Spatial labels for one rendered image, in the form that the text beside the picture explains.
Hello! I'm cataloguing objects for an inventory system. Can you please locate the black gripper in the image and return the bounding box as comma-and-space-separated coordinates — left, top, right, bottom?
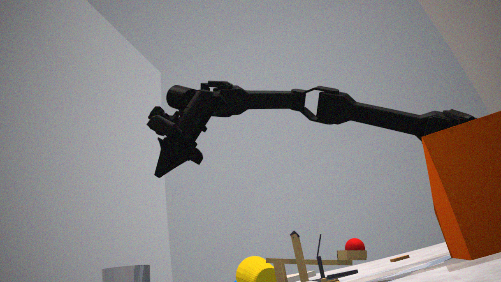
147, 108, 208, 178

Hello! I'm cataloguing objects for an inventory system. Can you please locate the dark red ball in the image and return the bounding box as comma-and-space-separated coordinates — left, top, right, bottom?
345, 238, 365, 250

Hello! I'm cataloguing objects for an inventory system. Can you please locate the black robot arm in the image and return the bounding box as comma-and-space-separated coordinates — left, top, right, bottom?
166, 81, 477, 141

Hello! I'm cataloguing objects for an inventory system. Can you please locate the white cup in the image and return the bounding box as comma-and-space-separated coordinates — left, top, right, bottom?
102, 265, 150, 282

